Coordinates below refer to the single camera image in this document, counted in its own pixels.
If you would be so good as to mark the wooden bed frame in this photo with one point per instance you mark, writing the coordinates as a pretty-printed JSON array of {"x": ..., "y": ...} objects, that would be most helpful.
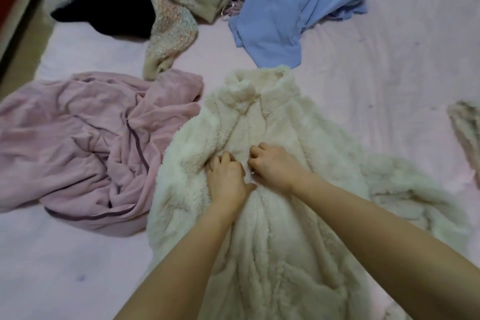
[{"x": 18, "y": 8}]

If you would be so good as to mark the person's left forearm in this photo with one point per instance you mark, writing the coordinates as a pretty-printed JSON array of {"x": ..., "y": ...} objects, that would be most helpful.
[{"x": 180, "y": 271}]

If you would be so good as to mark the person's left thumb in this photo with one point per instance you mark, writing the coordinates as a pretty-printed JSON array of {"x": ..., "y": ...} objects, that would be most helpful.
[{"x": 250, "y": 189}]

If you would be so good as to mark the black garment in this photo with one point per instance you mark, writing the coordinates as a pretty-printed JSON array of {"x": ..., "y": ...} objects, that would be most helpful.
[{"x": 108, "y": 8}]

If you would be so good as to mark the white fluffy fleece jacket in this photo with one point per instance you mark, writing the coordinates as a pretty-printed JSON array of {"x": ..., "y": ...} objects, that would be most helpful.
[{"x": 285, "y": 256}]

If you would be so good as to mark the light blue garment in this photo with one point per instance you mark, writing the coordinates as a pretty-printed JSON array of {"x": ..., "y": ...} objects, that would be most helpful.
[{"x": 288, "y": 4}]

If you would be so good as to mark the mauve pink garment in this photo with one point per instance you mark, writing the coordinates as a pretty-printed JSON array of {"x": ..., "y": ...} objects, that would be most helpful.
[{"x": 75, "y": 151}]

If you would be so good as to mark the person's right fingers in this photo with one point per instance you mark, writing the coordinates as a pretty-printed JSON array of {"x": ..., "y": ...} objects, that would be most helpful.
[{"x": 258, "y": 158}]

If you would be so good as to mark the person's right hand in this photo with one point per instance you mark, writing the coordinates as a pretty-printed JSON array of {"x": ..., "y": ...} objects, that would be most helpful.
[{"x": 279, "y": 169}]

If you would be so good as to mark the small purple garment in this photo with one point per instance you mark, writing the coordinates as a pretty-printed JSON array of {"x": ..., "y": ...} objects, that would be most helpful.
[{"x": 234, "y": 6}]

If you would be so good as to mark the person's left hand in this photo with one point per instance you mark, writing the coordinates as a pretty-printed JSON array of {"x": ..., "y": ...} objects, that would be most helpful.
[{"x": 225, "y": 184}]

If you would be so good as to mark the pink bed sheet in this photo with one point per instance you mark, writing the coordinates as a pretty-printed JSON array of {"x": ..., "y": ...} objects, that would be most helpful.
[{"x": 405, "y": 68}]

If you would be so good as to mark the person's right forearm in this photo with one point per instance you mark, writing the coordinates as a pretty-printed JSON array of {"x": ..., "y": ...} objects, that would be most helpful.
[{"x": 378, "y": 241}]

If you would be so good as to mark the cream fluffy garment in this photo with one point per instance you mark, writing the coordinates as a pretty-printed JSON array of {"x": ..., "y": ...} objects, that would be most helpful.
[{"x": 468, "y": 132}]

